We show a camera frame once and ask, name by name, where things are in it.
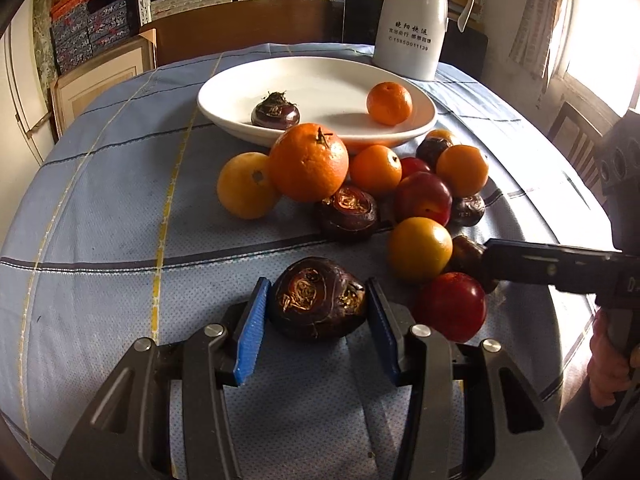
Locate white plate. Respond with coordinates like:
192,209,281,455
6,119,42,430
196,56,438,156

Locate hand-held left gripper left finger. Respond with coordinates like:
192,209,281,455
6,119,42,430
52,276,273,480

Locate yellowish orange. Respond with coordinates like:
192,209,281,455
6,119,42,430
216,152,282,220
387,217,453,284

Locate white thermos jug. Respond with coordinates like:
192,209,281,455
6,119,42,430
371,0,476,82

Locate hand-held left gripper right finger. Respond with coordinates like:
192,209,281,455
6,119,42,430
364,276,583,480

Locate small red plum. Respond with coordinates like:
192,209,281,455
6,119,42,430
400,156,432,178

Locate white door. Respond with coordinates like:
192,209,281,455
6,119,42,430
0,10,56,166

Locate person's right hand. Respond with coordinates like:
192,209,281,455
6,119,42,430
587,305,633,408

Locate pale curtain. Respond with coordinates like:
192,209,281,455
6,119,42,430
509,0,576,81

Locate wooden framed panel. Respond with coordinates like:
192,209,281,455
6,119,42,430
50,30,157,138

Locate brown wooden cabinet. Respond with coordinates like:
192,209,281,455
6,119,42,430
150,0,346,68

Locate large orange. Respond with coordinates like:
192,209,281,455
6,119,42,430
269,123,350,203

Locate green patterned board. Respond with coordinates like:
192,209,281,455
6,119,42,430
32,0,61,81

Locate blue checked tablecloth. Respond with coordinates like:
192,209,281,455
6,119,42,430
0,42,618,480

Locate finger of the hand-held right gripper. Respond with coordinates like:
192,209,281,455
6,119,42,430
472,238,626,295

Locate wooden chair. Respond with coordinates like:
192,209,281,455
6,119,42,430
547,101,608,206

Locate small orange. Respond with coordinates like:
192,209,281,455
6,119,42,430
426,129,461,147
436,144,490,198
366,81,414,126
348,145,403,197

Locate large water chestnut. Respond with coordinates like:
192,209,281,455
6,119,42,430
267,256,368,343

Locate stack of patterned boxes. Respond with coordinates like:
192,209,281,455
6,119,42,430
50,0,141,76

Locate water chestnut with sprout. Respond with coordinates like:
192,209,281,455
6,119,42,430
251,91,301,128

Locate bright window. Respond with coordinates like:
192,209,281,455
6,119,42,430
562,0,640,111

